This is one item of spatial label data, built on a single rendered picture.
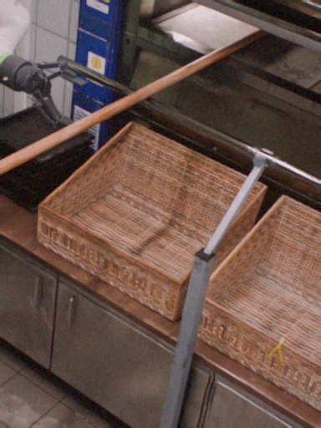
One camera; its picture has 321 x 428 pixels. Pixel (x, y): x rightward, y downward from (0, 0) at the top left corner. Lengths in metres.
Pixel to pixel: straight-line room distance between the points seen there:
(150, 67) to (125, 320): 0.86
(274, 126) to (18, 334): 1.15
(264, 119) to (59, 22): 0.84
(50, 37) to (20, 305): 0.96
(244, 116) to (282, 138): 0.14
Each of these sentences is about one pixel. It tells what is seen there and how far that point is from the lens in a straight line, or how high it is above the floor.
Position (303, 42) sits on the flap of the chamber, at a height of 1.41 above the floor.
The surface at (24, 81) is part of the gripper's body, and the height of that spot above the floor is 1.20.
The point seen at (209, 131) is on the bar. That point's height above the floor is 1.17.
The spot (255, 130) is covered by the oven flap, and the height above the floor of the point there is 1.01.
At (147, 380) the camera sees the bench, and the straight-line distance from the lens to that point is 2.66.
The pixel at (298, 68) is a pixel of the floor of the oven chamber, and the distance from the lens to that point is 2.72.
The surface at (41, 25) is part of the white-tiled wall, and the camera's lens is 3.11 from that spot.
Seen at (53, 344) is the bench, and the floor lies 0.24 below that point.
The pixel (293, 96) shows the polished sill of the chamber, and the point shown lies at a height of 1.17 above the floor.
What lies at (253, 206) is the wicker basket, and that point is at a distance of 2.66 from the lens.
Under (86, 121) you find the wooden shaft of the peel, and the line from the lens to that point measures 2.17.
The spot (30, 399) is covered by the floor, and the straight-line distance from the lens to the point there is 3.04.
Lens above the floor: 2.29
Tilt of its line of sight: 36 degrees down
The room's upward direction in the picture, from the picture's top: 10 degrees clockwise
